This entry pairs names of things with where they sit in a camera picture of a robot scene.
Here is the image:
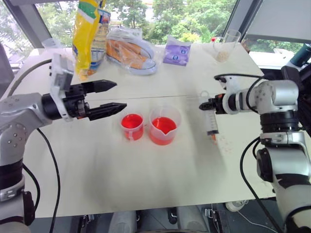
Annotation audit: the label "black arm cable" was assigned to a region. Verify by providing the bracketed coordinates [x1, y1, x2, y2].
[240, 135, 285, 233]
[23, 127, 61, 233]

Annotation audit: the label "clear crumpled plastic wrapper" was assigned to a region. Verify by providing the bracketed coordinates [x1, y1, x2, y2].
[41, 37, 64, 53]

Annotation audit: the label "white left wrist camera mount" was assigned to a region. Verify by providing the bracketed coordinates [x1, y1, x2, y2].
[49, 52, 74, 122]

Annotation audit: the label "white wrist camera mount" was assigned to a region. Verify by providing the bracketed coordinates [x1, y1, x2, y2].
[218, 75, 244, 115]
[49, 52, 74, 122]

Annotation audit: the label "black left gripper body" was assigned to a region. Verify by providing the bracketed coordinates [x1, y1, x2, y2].
[63, 83, 90, 120]

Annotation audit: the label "large beaker with red liquid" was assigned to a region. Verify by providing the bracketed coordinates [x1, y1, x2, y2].
[148, 106, 182, 146]

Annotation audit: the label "grey rounded robot leg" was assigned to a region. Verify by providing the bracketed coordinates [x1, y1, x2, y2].
[108, 210, 137, 233]
[176, 205, 210, 233]

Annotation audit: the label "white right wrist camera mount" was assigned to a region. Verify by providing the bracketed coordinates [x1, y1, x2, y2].
[218, 75, 244, 115]

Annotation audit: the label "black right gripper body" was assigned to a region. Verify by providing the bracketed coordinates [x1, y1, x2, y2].
[213, 93, 226, 115]

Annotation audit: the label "grey hose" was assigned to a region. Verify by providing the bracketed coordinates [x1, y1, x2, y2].
[4, 59, 53, 98]

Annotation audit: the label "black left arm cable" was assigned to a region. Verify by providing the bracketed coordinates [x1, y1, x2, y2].
[23, 127, 61, 233]

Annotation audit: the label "clear glass with grains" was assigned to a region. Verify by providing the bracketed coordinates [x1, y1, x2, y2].
[213, 29, 242, 64]

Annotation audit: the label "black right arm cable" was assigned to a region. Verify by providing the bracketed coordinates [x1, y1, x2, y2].
[240, 135, 285, 233]

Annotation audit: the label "purple plastic packet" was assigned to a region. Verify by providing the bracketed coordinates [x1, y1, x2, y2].
[162, 34, 192, 67]

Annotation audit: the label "scattered white crumbs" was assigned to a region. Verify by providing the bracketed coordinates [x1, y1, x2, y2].
[215, 134, 234, 154]

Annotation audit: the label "bagged orange canvas shoes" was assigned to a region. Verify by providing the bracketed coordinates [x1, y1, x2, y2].
[105, 27, 159, 76]

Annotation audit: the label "clear plastic syringe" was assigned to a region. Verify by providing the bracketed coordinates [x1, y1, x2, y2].
[199, 90, 220, 144]

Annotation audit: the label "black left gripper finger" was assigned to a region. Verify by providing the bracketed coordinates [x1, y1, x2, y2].
[82, 79, 118, 95]
[87, 102, 128, 121]

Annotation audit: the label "dark teal cylinder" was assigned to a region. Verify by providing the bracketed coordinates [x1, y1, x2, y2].
[291, 43, 311, 67]

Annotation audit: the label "white round object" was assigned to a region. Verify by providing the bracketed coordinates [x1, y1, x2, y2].
[225, 200, 249, 213]

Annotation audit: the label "small cup with red liquid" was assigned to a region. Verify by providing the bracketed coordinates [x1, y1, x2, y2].
[120, 113, 148, 142]

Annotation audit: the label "yellow snack bag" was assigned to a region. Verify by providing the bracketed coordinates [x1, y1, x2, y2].
[72, 0, 112, 83]

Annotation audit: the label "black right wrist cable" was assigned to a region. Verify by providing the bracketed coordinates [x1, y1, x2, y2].
[213, 73, 268, 113]

